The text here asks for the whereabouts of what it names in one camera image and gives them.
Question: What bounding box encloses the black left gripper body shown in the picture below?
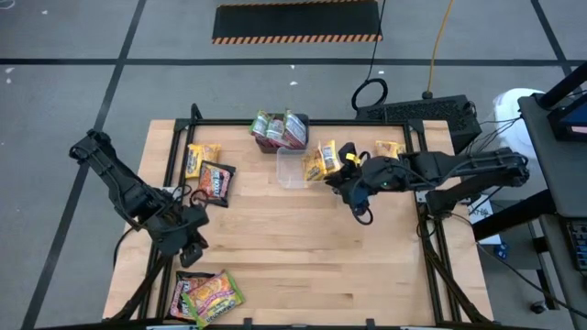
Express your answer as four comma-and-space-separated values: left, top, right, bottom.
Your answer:
153, 206, 211, 270

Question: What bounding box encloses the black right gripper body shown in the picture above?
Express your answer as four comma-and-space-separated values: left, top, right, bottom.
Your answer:
337, 141, 410, 215

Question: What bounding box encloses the yellow Maruchan creamy chicken packet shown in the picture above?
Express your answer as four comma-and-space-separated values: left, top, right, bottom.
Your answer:
302, 146, 327, 182
184, 143, 222, 180
318, 139, 343, 174
374, 140, 407, 160

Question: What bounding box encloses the black Maruchan fire noodle packet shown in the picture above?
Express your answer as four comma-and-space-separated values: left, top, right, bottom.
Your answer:
165, 269, 216, 322
196, 160, 238, 209

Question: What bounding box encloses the green Maruchan lime shrimp packet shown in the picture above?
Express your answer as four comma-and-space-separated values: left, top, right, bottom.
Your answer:
249, 109, 271, 138
282, 108, 308, 149
265, 114, 288, 147
181, 269, 247, 329

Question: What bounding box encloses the clear plastic bin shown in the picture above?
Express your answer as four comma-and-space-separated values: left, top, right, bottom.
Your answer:
276, 146, 343, 190

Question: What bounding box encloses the dark tinted plastic bin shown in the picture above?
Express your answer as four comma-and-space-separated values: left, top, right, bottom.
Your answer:
254, 113, 311, 155

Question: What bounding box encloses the white paper sheet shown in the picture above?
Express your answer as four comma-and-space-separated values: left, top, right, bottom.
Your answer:
467, 196, 504, 247

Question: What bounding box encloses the black cart cross beam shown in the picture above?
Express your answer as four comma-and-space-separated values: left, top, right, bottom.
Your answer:
471, 190, 559, 242

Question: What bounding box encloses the white plastic bag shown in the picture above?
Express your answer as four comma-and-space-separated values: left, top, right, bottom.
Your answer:
493, 87, 547, 161

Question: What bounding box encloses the black hazard-striped floor mat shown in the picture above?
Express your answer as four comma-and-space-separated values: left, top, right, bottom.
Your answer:
211, 0, 383, 46

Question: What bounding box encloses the grey metal cart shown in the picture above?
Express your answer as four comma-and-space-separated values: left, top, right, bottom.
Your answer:
517, 91, 587, 330

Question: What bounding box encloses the black monitor with lit screen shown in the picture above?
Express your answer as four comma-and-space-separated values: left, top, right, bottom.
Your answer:
548, 93, 587, 142

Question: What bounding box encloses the black keypad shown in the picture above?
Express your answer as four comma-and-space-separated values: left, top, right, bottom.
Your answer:
566, 219, 587, 271

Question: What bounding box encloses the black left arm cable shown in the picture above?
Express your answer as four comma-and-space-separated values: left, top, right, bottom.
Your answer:
172, 182, 208, 208

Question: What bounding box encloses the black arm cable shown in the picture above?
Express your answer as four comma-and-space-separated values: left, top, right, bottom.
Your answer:
172, 182, 208, 208
350, 201, 375, 226

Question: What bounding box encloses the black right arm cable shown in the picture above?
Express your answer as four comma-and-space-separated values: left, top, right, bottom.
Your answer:
350, 201, 375, 226

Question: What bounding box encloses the black hanging cable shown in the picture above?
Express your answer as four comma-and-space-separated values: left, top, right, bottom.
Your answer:
350, 0, 390, 113

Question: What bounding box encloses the yellow hanging power cable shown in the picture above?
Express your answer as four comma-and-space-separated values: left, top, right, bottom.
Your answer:
426, 0, 456, 100

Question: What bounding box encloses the black slanted monitor post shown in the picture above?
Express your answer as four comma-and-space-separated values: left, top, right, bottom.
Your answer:
538, 61, 587, 109

